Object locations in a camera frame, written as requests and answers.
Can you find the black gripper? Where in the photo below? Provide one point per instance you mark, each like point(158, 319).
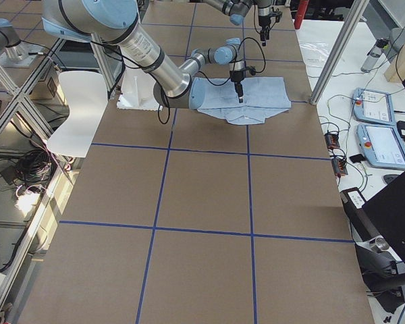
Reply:
point(236, 77)
point(262, 22)

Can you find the light blue button-up shirt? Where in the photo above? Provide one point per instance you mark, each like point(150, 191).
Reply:
point(264, 97)

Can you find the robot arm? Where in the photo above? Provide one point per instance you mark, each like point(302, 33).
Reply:
point(118, 23)
point(237, 10)

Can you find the red cylinder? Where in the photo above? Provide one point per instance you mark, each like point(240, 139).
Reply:
point(300, 13)

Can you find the clear plastic bag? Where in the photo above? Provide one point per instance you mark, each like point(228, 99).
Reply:
point(315, 53)

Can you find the clear water bottle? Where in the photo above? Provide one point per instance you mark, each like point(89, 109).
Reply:
point(374, 54)

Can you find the upper teach pendant tablet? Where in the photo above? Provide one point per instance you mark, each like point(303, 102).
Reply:
point(373, 106)

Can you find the teach pendant tablet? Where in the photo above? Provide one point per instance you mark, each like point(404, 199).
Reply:
point(373, 106)
point(381, 146)

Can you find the white curved sheet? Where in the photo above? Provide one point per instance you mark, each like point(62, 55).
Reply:
point(86, 96)

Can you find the lower teach pendant tablet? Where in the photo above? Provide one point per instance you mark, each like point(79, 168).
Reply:
point(381, 146)

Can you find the aluminium frame post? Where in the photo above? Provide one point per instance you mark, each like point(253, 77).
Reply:
point(347, 29)

